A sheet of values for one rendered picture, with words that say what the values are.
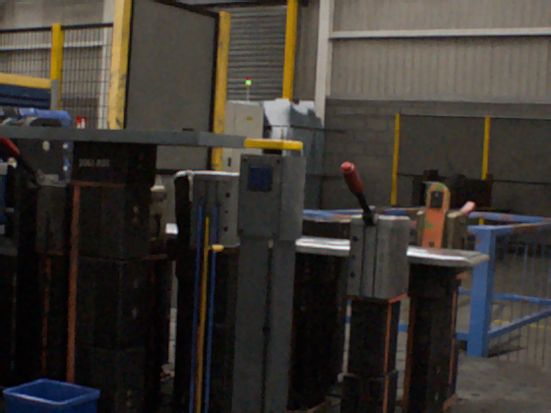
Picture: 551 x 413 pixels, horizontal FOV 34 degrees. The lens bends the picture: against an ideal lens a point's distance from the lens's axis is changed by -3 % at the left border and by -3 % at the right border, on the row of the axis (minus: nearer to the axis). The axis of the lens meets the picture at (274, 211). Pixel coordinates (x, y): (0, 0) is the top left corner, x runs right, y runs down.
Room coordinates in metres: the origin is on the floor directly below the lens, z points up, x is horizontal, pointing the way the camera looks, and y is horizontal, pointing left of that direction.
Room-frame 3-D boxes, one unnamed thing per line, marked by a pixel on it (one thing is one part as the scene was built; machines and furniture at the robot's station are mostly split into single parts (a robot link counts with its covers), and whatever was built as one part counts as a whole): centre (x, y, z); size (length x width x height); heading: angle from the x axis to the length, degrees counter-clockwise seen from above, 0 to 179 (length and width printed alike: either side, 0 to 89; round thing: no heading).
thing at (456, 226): (1.68, -0.31, 0.88); 0.15 x 0.11 x 0.36; 154
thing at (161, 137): (1.36, 0.24, 1.16); 0.37 x 0.14 x 0.02; 64
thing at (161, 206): (1.56, 0.23, 0.89); 0.13 x 0.11 x 0.38; 154
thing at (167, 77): (5.04, 0.60, 1.00); 1.04 x 0.14 x 2.00; 148
